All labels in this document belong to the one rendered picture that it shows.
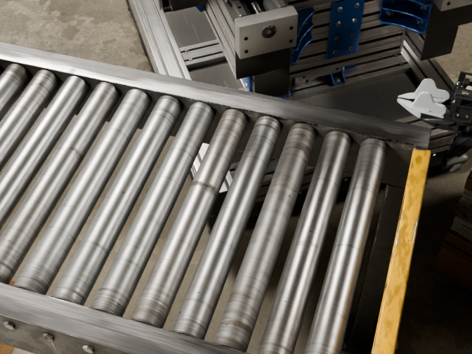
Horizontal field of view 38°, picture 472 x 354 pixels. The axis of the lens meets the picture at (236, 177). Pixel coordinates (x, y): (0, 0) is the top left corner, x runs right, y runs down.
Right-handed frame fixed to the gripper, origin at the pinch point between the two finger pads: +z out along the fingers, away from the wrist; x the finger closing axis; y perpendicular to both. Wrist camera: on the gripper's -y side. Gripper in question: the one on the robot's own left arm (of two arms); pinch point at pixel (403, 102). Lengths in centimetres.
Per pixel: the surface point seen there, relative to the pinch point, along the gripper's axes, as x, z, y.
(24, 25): -81, 149, -76
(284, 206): 32.3, 14.8, 3.1
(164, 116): 19.1, 41.1, 3.2
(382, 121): 9.5, 2.9, 3.5
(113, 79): 13, 54, 3
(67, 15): -92, 136, -76
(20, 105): 24, 68, 3
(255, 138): 19.6, 23.6, 3.3
